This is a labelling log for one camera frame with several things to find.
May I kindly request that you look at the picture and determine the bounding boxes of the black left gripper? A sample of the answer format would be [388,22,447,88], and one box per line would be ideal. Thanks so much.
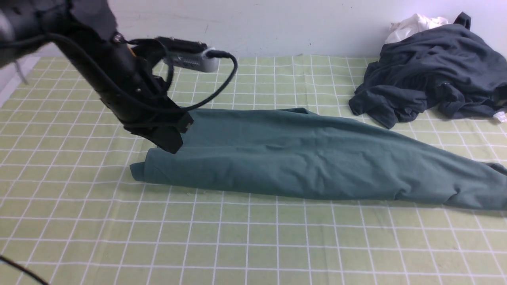
[55,34,194,154]

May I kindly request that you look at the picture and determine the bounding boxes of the green long-sleeve shirt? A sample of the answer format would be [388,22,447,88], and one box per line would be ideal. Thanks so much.
[130,108,507,211]

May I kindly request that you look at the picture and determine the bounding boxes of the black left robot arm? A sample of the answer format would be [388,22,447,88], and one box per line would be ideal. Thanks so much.
[0,0,193,154]

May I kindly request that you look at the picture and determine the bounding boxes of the green checkered tablecloth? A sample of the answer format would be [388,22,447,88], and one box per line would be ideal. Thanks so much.
[0,57,507,285]

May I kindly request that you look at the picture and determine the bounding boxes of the white crumpled garment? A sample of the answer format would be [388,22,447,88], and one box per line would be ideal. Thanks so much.
[384,14,449,44]

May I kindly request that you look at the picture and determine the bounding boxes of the dark grey crumpled garment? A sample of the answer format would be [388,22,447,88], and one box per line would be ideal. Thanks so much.
[348,13,507,129]

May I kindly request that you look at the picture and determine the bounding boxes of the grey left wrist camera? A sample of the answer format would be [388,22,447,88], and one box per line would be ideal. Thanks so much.
[156,37,219,73]

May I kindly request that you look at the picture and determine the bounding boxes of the black left camera cable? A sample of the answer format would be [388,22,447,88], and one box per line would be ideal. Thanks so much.
[119,38,238,115]

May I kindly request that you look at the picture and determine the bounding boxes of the black cable bottom left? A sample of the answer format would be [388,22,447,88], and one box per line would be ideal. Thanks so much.
[0,255,50,285]

